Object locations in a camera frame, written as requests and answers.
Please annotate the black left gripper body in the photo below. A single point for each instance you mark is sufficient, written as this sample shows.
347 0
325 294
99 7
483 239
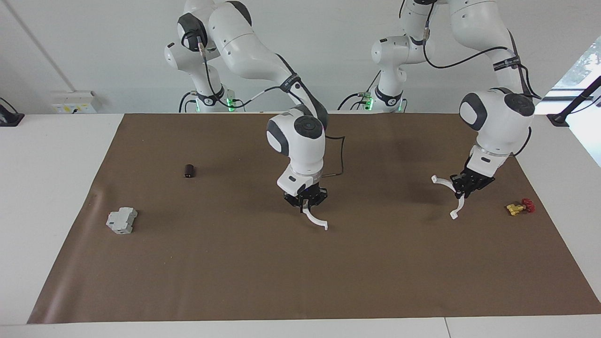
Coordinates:
476 176

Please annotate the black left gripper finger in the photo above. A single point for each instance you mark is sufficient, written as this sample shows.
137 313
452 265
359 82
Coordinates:
458 188
470 189

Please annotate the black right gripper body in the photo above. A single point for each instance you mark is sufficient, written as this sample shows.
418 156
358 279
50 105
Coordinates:
305 193

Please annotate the white half pipe clamp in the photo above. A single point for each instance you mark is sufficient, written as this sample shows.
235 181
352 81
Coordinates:
459 206

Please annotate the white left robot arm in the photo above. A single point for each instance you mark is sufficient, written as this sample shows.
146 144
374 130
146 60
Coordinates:
497 117

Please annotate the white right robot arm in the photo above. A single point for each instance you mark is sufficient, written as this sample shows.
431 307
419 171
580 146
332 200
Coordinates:
300 141

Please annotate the red and yellow valve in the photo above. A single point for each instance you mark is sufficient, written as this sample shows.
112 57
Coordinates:
528 205

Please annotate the brown table mat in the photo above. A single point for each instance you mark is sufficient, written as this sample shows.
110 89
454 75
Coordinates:
235 272

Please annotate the dark brown small cylinder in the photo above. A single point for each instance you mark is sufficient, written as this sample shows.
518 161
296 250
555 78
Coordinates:
189 171

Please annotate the window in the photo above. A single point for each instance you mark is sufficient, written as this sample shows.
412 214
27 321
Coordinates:
587 61

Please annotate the white circuit breaker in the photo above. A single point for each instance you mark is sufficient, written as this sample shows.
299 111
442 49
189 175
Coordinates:
121 220

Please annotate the black camera stand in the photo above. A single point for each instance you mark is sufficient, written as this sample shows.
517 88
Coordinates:
558 118

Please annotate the white wall socket box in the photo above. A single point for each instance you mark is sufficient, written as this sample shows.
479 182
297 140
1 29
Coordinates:
75 102

